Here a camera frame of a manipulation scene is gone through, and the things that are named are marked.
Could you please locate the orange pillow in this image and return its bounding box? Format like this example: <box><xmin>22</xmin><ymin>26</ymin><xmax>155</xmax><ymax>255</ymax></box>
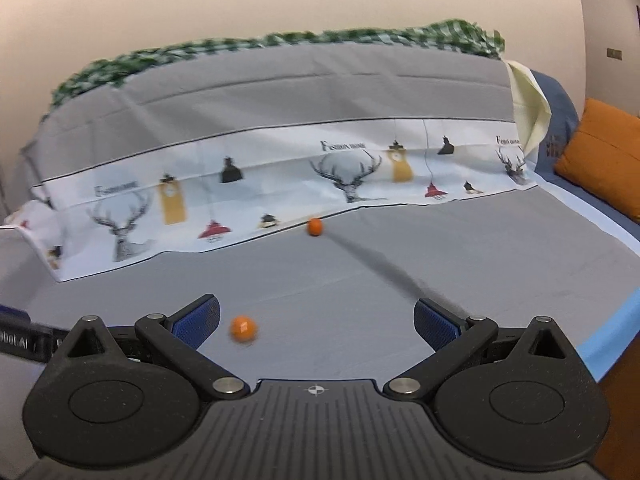
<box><xmin>554</xmin><ymin>97</ymin><xmax>640</xmax><ymax>224</ymax></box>

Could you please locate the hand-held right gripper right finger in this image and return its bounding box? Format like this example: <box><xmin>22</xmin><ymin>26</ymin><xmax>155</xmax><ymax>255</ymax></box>
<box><xmin>382</xmin><ymin>297</ymin><xmax>589</xmax><ymax>402</ymax></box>

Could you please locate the cream cloth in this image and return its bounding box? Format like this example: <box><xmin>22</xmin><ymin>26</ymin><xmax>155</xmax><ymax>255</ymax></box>
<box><xmin>505</xmin><ymin>59</ymin><xmax>554</xmax><ymax>157</ymax></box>

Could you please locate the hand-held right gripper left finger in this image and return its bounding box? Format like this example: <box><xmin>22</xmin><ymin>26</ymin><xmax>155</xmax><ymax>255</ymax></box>
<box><xmin>45</xmin><ymin>294</ymin><xmax>251</xmax><ymax>402</ymax></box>

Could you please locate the light blue bed sheet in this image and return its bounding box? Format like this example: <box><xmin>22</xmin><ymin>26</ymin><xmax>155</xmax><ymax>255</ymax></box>
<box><xmin>535</xmin><ymin>175</ymin><xmax>640</xmax><ymax>382</ymax></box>

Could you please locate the grey bed sheet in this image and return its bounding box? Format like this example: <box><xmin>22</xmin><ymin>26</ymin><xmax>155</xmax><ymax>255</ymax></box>
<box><xmin>0</xmin><ymin>180</ymin><xmax>640</xmax><ymax>397</ymax></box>

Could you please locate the printed deer blanket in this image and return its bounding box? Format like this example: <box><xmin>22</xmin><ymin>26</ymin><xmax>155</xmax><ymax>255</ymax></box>
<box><xmin>0</xmin><ymin>40</ymin><xmax>541</xmax><ymax>283</ymax></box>

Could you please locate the green checked cloth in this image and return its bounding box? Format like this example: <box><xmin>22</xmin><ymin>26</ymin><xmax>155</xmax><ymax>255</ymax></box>
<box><xmin>47</xmin><ymin>19</ymin><xmax>506</xmax><ymax>111</ymax></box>

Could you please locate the blue pillow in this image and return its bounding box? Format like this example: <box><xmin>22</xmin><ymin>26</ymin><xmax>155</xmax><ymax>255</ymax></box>
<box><xmin>520</xmin><ymin>70</ymin><xmax>584</xmax><ymax>177</ymax></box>

